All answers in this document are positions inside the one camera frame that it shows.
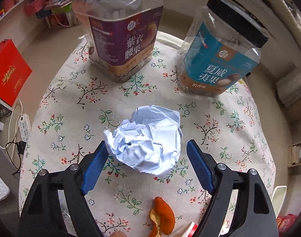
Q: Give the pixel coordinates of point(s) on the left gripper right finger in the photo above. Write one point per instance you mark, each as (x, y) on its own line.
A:
(253, 213)

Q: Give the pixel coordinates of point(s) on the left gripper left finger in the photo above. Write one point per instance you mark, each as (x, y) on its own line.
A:
(42, 215)

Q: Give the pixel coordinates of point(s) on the red snack bag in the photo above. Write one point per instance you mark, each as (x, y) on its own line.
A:
(189, 232)

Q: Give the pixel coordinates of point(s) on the large orange peel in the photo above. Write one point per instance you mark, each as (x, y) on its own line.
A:
(162, 217)

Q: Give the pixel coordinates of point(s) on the white paper ball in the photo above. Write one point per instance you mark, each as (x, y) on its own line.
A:
(148, 142)

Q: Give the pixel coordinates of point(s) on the white trash bin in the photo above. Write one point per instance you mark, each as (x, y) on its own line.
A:
(278, 197)

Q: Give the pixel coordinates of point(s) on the black power adapter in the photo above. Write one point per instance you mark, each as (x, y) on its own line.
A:
(21, 145)

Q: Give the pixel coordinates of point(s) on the white power strip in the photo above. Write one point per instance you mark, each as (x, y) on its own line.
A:
(24, 127)

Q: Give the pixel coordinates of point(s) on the floral tablecloth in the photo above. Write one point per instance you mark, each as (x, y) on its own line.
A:
(81, 103)

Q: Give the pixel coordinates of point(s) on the red gift box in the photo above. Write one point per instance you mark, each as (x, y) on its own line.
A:
(14, 71)

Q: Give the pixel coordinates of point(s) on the blue label nut jar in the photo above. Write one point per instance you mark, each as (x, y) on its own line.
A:
(223, 45)

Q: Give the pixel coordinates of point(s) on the purple label nut jar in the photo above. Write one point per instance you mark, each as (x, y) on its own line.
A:
(121, 34)

